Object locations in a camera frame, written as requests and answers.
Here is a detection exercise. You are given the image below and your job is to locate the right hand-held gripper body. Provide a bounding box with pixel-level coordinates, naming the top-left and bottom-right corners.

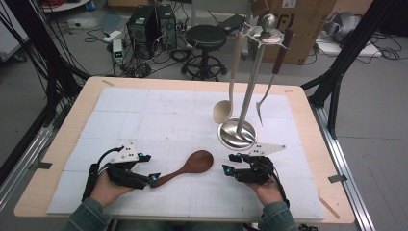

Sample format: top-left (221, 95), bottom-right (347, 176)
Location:
top-left (234, 142), bottom-right (287, 185)

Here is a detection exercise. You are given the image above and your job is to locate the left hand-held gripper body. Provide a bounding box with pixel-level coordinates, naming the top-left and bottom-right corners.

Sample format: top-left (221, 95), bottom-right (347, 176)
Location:
top-left (106, 141), bottom-right (150, 191)

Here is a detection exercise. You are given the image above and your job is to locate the brown wooden spoon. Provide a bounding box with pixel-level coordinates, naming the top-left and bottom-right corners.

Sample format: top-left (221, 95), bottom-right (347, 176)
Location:
top-left (149, 149), bottom-right (215, 189)

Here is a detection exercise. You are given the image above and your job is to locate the beige ladle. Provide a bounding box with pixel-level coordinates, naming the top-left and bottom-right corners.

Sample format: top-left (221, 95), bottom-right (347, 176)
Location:
top-left (213, 30), bottom-right (245, 125)

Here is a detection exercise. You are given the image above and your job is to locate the metal utensil stand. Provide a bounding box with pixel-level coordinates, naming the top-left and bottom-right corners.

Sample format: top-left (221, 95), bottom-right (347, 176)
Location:
top-left (217, 13), bottom-right (296, 152)

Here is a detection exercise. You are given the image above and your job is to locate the metal spatula with wooden handle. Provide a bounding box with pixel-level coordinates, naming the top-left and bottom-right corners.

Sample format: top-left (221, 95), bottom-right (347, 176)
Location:
top-left (255, 26), bottom-right (295, 127)

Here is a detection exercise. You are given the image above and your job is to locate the person's right hand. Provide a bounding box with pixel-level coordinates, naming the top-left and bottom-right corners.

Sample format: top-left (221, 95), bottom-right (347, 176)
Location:
top-left (254, 176), bottom-right (285, 206)

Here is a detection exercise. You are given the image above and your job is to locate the person's left hand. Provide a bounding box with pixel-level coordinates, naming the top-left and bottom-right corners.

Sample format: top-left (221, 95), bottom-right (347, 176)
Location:
top-left (89, 171), bottom-right (134, 208)

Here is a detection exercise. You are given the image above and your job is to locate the grey tape piece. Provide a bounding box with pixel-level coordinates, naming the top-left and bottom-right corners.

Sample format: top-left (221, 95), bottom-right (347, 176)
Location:
top-left (327, 173), bottom-right (348, 184)
top-left (28, 161), bottom-right (53, 171)

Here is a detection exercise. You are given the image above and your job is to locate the white box with green light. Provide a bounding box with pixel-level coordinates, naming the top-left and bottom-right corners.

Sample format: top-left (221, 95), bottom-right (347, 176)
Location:
top-left (112, 38), bottom-right (124, 65)

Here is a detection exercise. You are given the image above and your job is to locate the black round stool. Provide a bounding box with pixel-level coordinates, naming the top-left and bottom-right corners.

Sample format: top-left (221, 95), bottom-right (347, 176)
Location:
top-left (181, 24), bottom-right (229, 82)

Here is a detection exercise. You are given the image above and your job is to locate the wide black computer tower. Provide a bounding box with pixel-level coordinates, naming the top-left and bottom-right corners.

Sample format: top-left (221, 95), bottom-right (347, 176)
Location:
top-left (126, 5), bottom-right (162, 61)

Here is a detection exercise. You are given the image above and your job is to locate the white power strip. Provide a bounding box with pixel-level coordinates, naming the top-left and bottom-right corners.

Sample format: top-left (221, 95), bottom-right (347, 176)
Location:
top-left (102, 30), bottom-right (123, 43)

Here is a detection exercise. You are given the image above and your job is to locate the narrow black computer tower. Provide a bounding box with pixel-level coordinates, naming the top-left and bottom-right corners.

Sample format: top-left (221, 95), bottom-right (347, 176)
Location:
top-left (156, 3), bottom-right (178, 51)

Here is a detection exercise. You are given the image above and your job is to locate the black flat device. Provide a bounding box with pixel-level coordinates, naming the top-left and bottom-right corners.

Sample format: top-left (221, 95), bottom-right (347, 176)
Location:
top-left (217, 13), bottom-right (246, 35)

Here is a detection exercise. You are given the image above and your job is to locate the cardboard box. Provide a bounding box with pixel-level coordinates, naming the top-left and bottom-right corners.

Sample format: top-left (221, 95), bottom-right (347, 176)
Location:
top-left (251, 0), bottom-right (338, 65)

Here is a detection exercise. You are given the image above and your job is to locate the grey rounded device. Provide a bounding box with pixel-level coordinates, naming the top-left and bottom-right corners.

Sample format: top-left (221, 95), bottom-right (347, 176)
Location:
top-left (321, 11), bottom-right (362, 42)

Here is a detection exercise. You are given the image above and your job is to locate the white round table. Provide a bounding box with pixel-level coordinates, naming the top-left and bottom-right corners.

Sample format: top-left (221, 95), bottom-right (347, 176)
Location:
top-left (41, 0), bottom-right (92, 13)

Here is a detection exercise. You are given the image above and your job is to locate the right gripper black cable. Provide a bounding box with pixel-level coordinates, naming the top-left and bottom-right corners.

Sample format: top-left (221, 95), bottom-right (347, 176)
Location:
top-left (268, 162), bottom-right (291, 210)

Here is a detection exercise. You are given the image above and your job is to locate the aluminium rail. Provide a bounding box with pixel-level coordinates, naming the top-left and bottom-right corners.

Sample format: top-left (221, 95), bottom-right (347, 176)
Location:
top-left (310, 104), bottom-right (376, 231)
top-left (0, 126), bottom-right (54, 210)

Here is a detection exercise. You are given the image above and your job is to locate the coiled black cable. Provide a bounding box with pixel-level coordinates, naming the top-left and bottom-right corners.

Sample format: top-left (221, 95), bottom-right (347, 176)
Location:
top-left (168, 47), bottom-right (192, 64)

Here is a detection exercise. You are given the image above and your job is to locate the black metal frame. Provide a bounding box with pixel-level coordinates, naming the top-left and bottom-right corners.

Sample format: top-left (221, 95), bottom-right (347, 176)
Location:
top-left (4, 0), bottom-right (90, 126)
top-left (301, 0), bottom-right (408, 140)

